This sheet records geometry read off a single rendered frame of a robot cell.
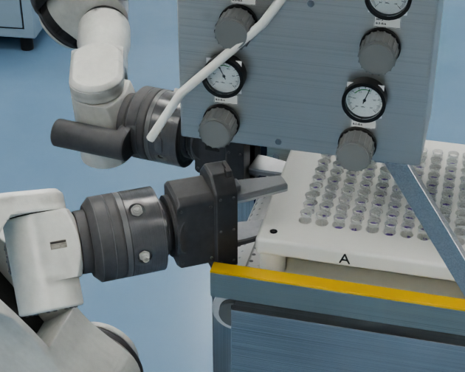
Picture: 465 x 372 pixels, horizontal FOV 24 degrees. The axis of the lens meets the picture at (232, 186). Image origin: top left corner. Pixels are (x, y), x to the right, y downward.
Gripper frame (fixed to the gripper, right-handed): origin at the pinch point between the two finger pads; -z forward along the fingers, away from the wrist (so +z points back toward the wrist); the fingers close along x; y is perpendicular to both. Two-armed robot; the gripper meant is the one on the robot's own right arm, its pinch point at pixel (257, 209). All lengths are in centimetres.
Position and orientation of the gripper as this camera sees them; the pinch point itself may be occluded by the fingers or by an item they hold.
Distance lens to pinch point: 113.8
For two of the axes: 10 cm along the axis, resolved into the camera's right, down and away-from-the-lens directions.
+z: -9.5, 1.7, -2.6
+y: 3.1, 5.1, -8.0
